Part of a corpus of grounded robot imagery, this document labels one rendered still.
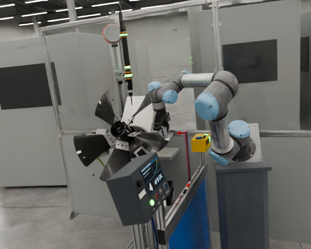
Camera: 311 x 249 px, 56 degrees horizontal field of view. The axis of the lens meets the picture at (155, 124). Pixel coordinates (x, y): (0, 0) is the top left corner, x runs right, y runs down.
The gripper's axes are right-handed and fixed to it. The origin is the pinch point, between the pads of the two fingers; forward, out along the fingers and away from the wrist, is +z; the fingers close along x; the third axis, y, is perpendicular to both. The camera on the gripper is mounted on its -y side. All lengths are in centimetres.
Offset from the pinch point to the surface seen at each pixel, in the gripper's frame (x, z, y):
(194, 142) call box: -11.7, 18.4, 21.7
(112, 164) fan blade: 31.1, 9.4, -17.4
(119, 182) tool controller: -13, -29, -73
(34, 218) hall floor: 194, 131, 24
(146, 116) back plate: 27.7, 5.5, 36.4
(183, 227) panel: -15, 40, -33
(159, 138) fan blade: 3.2, 0.9, -0.2
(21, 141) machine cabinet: 261, 81, 106
